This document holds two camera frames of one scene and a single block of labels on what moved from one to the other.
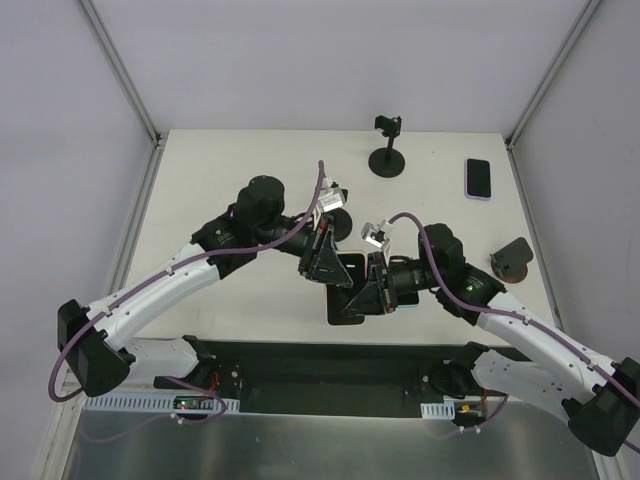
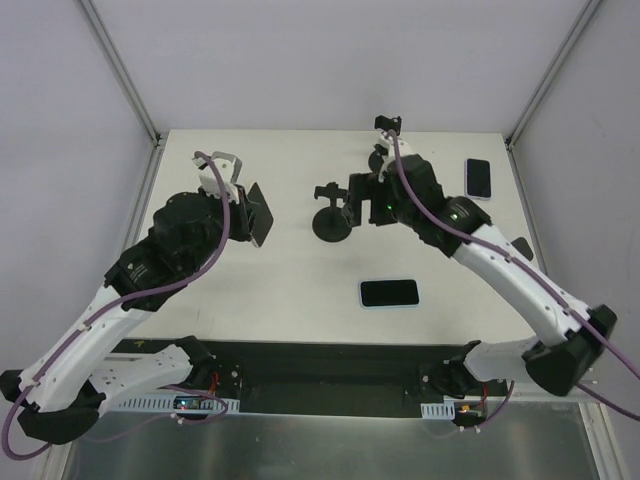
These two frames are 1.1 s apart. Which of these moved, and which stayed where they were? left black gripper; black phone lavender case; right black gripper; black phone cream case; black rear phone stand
Moved: left black gripper; right black gripper; black phone cream case
Stayed: black rear phone stand; black phone lavender case
